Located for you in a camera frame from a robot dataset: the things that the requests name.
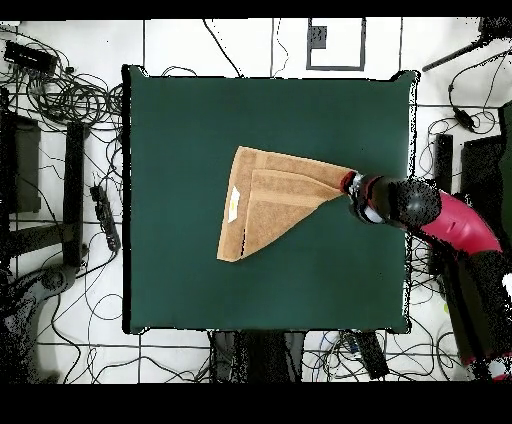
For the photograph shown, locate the dark green tablecloth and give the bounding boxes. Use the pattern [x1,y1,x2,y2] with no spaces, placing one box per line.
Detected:
[121,63,421,335]

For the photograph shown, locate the black electronics box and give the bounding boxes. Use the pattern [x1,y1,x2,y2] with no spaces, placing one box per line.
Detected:
[2,40,60,76]

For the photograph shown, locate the black cable bundle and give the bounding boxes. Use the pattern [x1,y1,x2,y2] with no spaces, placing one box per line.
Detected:
[0,23,125,133]

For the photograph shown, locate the grey square floor frame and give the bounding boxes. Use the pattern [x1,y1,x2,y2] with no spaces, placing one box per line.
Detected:
[306,17,366,72]

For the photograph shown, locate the black tripod pole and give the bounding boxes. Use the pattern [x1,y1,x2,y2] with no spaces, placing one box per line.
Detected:
[420,16,512,74]

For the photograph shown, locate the orange terry towel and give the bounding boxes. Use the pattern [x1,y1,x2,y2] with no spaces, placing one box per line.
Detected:
[216,145,357,264]

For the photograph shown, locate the black stand bar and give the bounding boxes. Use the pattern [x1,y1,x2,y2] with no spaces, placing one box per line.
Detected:
[432,132,454,189]
[61,120,87,268]

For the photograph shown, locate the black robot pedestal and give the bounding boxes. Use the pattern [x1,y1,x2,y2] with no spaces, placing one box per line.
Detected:
[209,329,307,383]

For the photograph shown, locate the black power adapter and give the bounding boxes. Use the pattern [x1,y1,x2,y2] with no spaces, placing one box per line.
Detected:
[452,106,478,134]

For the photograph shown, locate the black stand base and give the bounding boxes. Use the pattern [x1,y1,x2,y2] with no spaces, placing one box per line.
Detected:
[0,263,79,383]

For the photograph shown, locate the black equipment case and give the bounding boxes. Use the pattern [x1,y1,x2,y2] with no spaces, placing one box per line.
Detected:
[459,134,506,209]
[0,111,42,215]

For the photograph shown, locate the black power strip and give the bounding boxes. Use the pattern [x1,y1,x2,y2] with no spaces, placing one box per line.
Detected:
[353,330,390,380]
[88,184,122,252]

